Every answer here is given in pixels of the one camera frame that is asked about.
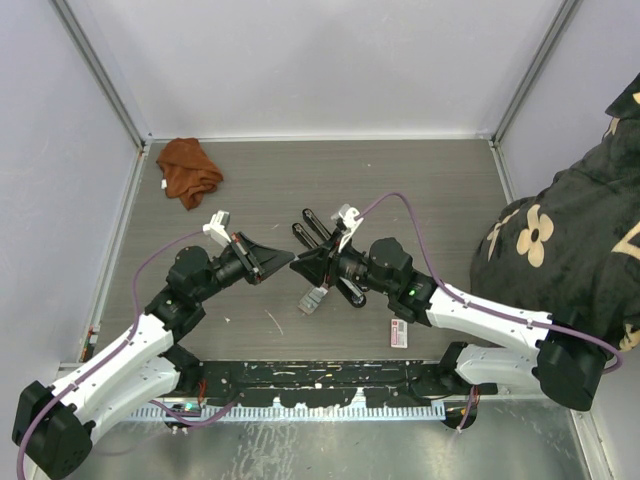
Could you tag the aluminium frame post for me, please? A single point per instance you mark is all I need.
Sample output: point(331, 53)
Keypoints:
point(90, 56)
point(542, 54)

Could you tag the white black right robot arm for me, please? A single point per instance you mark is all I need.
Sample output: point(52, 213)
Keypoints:
point(528, 348)

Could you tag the aluminium frame post left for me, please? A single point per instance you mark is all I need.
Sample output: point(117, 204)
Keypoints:
point(90, 56)

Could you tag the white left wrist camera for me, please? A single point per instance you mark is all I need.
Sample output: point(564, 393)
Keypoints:
point(216, 228)

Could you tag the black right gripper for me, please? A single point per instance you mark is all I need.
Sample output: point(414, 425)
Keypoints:
point(313, 264)

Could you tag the black floral fleece garment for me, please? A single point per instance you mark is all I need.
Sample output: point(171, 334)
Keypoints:
point(574, 247)

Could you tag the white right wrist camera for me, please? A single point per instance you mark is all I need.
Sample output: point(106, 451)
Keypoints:
point(347, 220)

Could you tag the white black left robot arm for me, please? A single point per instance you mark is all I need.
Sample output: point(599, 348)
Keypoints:
point(57, 425)

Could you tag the red white staple box sleeve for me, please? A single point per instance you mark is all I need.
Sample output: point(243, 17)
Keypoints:
point(398, 334)

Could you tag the aluminium frame post right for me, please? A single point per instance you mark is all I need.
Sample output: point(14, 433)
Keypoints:
point(542, 54)

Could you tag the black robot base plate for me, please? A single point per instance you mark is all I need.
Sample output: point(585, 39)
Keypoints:
point(315, 384)

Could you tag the perforated cable duct strip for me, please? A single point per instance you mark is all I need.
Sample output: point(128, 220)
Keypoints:
point(357, 411)

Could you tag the black stapler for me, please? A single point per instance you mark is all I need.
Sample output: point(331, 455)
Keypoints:
point(354, 296)
point(315, 224)

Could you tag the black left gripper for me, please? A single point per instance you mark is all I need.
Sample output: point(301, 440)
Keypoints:
point(257, 261)

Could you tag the orange-brown cloth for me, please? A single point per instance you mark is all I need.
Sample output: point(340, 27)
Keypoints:
point(188, 171)

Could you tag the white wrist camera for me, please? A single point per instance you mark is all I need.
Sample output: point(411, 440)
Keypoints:
point(347, 220)
point(216, 228)

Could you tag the aluminium front rail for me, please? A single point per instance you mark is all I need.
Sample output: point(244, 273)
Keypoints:
point(67, 369)

